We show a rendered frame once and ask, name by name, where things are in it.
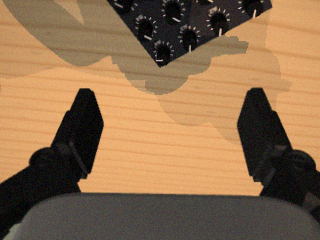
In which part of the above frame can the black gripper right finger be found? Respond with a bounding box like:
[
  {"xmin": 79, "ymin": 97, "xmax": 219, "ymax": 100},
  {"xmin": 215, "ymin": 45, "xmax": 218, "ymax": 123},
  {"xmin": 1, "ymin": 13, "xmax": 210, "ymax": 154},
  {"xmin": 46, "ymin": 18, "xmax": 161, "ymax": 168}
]
[{"xmin": 237, "ymin": 88, "xmax": 320, "ymax": 225}]

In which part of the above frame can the black knob box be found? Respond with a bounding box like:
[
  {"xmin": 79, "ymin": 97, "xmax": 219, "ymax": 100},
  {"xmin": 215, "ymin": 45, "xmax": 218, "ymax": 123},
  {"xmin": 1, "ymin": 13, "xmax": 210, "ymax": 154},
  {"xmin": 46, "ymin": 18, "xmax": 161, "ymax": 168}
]
[{"xmin": 107, "ymin": 0, "xmax": 272, "ymax": 68}]

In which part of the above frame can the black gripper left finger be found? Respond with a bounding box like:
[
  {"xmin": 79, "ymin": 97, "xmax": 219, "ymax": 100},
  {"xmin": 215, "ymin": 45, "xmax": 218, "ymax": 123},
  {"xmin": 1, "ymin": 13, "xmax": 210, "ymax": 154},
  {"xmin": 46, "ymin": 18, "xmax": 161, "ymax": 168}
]
[{"xmin": 0, "ymin": 88, "xmax": 104, "ymax": 240}]

